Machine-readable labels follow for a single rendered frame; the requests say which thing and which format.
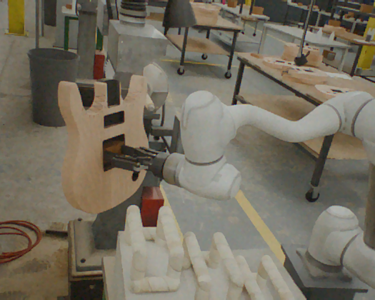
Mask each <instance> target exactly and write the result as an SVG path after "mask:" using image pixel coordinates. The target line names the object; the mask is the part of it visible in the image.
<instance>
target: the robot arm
mask: <svg viewBox="0 0 375 300"><path fill-rule="evenodd" d="M180 125H181V144H182V146H183V149H184V153H185V155H184V154H178V153H173V154H168V153H165V152H161V151H156V150H152V149H149V148H146V147H144V146H140V147H139V148H138V147H132V146H126V145H123V144H122V145H121V154H125V155H128V156H132V157H128V156H118V154H117V153H114V152H110V151H107V150H105V151H104V156H105V161H108V162H111V166H112V167H115V168H120V169H125V170H128V171H132V172H135V173H137V174H139V173H140V171H141V170H145V171H150V172H152V174H153V175H154V176H155V177H156V178H160V179H163V180H164V181H165V182H166V183H168V184H171V185H175V186H178V187H180V188H183V189H186V190H188V191H189V192H190V193H192V194H196V195H198V196H201V197H204V198H207V199H216V200H230V199H232V198H234V197H235V196H236V195H237V194H238V192H239V189H240V186H241V179H242V176H241V173H240V172H239V171H238V169H236V168H234V166H233V165H231V164H228V163H227V161H226V159H225V155H224V148H225V147H226V146H227V144H228V143H229V142H230V141H231V140H232V139H233V138H234V137H235V136H236V130H237V129H238V128H239V127H240V126H243V125H249V126H252V127H254V128H257V129H260V130H261V131H263V132H266V133H268V134H270V135H272V136H274V137H276V138H278V139H281V140H283V141H289V142H301V141H309V140H312V139H315V138H318V137H321V136H328V135H332V134H335V133H337V132H339V131H340V132H341V133H343V134H347V135H349V136H354V137H356V138H358V139H360V140H361V142H362V145H363V146H364V149H365V151H366V156H367V158H368V160H369V161H370V168H369V180H368V186H367V199H366V212H365V218H364V231H363V230H362V229H361V228H360V227H359V226H358V225H359V222H358V220H357V217H356V216H355V214H353V213H352V212H351V211H350V210H349V209H347V208H346V207H343V206H330V207H329V208H328V209H327V210H326V211H323V212H322V213H321V215H319V218H318V219H317V220H316V222H315V225H314V228H313V229H312V232H311V238H310V240H309V245H308V248H307V249H302V248H297V249H296V253H297V254H298V255H299V257H300V258H301V260H302V262H303V263H304V265H305V267H306V268H307V269H308V273H309V276H310V277H311V278H312V279H346V280H349V281H350V280H351V279H352V275H351V274H350V273H349V272H348V271H347V270H349V271H350V272H351V273H352V274H353V275H354V276H356V277H357V278H359V279H361V280H362V281H363V282H364V283H365V284H367V285H368V286H371V287H372V288H373V289H375V98H374V97H373V96H372V95H371V94H369V93H368V92H363V91H350V92H347V93H345V94H340V95H338V96H335V97H334V98H332V99H329V100H327V101H325V102H324V103H323V104H321V105H319V106H318V107H316V108H315V109H314V110H313V111H312V112H311V113H310V114H308V115H306V116H305V117H304V118H303V119H300V120H298V121H289V120H287V119H284V118H281V117H280V116H278V115H276V114H273V113H270V112H269V111H267V110H263V109H262V108H259V107H257V106H252V105H248V104H240V105H235V106H226V105H225V104H223V103H221V101H220V100H219V98H218V97H216V95H215V94H213V93H211V92H208V91H197V92H194V93H192V94H190V96H189V97H187V98H186V100H185V101H184V103H183V105H182V107H181V120H180ZM133 156H134V157H135V158H134V157H133ZM140 159H141V160H140ZM345 268H346V269H347V270H346V269H345Z"/></svg>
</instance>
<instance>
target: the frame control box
mask: <svg viewBox="0 0 375 300"><path fill-rule="evenodd" d="M180 120H181V115H175V116H174V124H173V133H172V138H171V146H170V147H169V144H168V142H167V141H166V139H165V138H164V136H157V137H156V138H155V139H154V140H155V141H159V140H160V137H161V138H162V140H163V142H164V144H165V146H166V147H167V149H168V150H169V154H173V153H178V154H184V155H185V153H184V149H183V146H182V144H181V125H180Z"/></svg>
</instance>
